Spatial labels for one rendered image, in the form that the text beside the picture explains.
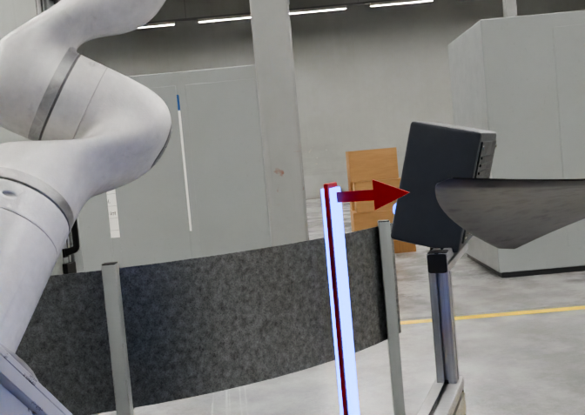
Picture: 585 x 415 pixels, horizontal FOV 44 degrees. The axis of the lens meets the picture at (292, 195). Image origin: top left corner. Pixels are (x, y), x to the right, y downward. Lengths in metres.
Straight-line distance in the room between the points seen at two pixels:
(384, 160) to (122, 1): 7.62
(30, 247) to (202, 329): 1.44
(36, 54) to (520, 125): 5.90
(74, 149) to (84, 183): 0.04
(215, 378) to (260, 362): 0.15
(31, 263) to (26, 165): 0.11
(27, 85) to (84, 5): 0.12
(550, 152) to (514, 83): 0.68
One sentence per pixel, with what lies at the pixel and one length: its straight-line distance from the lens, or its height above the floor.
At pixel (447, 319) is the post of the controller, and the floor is 0.96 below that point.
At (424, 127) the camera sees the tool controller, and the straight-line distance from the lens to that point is 1.14.
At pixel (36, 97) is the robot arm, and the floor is 1.31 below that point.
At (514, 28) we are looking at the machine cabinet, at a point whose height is 2.15.
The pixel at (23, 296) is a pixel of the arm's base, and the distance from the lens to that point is 0.74.
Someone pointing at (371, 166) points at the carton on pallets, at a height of 1.03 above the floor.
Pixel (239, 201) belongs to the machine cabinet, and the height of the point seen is 0.87.
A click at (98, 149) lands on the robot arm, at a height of 1.24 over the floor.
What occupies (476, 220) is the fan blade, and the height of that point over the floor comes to 1.15.
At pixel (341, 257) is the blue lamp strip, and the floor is 1.13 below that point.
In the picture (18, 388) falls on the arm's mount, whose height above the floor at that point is 1.04.
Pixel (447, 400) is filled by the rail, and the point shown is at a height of 0.86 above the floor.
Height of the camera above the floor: 1.21
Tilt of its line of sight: 3 degrees down
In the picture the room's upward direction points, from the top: 5 degrees counter-clockwise
